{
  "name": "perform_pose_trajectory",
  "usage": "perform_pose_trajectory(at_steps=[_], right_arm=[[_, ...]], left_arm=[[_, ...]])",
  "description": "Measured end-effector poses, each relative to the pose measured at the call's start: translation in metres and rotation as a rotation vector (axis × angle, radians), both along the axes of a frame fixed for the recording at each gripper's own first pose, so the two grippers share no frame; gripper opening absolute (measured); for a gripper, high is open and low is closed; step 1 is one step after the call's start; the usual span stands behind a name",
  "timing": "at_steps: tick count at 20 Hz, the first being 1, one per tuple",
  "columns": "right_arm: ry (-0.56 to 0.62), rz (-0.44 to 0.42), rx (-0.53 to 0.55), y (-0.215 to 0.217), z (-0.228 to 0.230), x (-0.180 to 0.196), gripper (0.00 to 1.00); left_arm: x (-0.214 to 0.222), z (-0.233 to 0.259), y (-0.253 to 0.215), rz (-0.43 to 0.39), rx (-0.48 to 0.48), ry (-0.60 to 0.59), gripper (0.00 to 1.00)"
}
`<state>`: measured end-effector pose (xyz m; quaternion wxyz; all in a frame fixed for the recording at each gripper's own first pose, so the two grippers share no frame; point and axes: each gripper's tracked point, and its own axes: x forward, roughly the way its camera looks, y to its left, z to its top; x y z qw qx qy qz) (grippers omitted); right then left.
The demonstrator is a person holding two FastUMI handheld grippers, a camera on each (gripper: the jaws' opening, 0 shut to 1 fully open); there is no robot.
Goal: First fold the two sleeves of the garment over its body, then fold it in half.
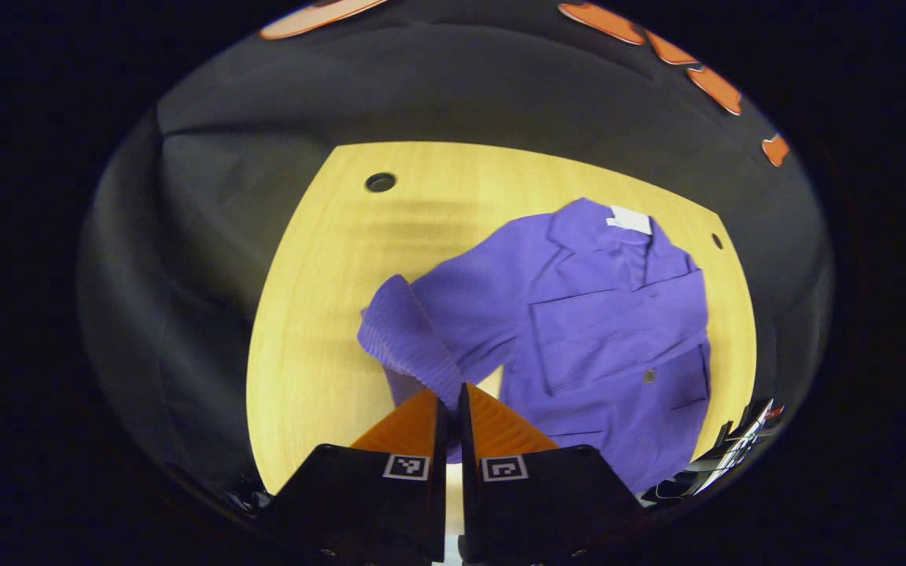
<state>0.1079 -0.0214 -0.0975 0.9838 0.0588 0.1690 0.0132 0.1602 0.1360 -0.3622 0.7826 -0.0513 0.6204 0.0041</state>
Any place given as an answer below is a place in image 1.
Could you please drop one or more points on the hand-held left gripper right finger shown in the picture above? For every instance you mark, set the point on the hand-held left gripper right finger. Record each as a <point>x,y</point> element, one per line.
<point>466,440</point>

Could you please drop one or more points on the purple knit cardigan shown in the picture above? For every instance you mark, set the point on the purple knit cardigan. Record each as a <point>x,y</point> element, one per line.
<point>602,330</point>

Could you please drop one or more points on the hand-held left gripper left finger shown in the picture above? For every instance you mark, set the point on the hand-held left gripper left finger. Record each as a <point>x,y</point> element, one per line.
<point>440,440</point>

